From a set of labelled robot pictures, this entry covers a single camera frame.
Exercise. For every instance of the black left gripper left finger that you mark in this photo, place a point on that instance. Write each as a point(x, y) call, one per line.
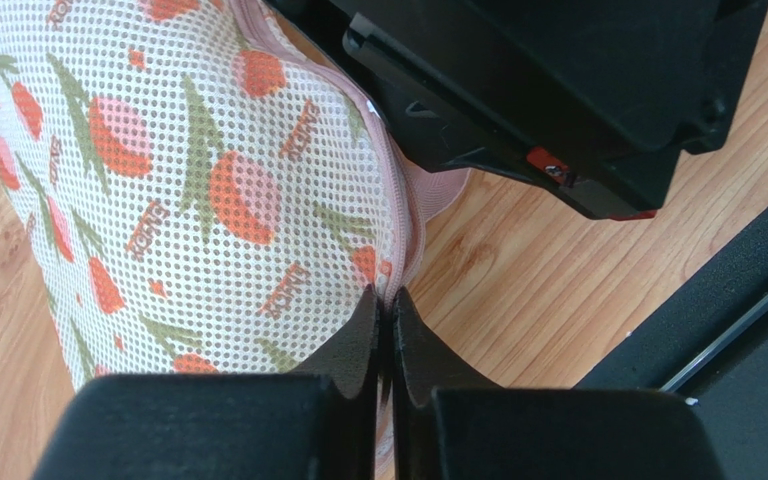
point(316, 421)

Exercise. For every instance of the floral mesh laundry bag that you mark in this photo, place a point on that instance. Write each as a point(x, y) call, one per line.
point(201, 196)

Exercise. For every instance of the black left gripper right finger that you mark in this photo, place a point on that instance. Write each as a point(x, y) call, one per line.
point(452, 422)

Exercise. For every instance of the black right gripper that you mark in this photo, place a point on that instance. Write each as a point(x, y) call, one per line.
point(592, 101)

